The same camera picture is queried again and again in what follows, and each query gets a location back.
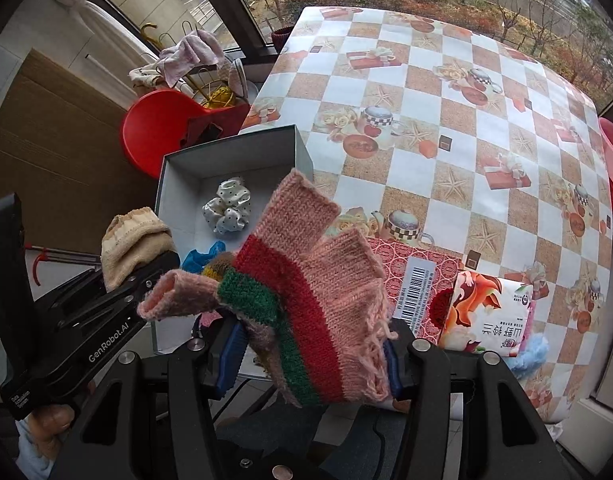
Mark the red plastic chair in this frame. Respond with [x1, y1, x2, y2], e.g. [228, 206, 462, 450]
[122, 89, 251, 180]

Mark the pale pink hanging cloth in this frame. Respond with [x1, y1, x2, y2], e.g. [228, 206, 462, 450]
[159, 30, 224, 88]

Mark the checkered printed tablecloth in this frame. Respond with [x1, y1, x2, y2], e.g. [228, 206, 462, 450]
[239, 6, 613, 423]

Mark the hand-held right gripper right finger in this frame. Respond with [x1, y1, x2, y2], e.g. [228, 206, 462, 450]
[385, 338, 567, 480]

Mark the light blue fluffy scrunchie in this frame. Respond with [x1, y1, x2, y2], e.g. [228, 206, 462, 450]
[509, 335, 549, 378]

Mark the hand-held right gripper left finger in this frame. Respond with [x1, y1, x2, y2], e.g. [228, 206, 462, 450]
[74, 317, 247, 480]

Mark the yellow wire rack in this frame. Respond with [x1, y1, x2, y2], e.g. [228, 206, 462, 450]
[179, 67, 237, 110]

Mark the beige sock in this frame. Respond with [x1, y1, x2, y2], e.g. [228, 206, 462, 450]
[100, 206, 178, 292]

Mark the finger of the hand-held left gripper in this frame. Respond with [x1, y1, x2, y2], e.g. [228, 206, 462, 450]
[102, 250, 182, 307]

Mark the grey cardboard box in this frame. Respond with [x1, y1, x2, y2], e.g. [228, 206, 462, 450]
[153, 125, 314, 356]

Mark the white flowered tissue packet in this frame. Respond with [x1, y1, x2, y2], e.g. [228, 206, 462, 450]
[439, 270, 537, 358]

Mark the red hooked metal rod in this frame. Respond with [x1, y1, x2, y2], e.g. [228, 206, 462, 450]
[26, 244, 104, 286]

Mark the brown cardboard sheet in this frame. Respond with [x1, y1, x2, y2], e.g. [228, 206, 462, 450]
[0, 47, 160, 256]

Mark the white polka dot scrunchie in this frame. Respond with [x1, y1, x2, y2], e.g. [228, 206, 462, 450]
[201, 176, 252, 236]

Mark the white crumpled cloth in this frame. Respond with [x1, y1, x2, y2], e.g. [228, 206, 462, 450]
[129, 62, 162, 96]

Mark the white curtain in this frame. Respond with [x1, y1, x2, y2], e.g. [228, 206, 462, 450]
[36, 0, 97, 36]

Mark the person's left hand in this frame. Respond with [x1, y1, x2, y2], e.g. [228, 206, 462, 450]
[29, 402, 78, 456]

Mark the dark item on chair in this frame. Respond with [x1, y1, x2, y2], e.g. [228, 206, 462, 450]
[179, 115, 224, 148]

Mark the red patterned tissue box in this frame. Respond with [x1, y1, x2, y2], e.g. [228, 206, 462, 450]
[363, 236, 464, 346]

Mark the pink striped knitted glove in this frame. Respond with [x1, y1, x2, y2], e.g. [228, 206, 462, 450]
[136, 168, 399, 409]

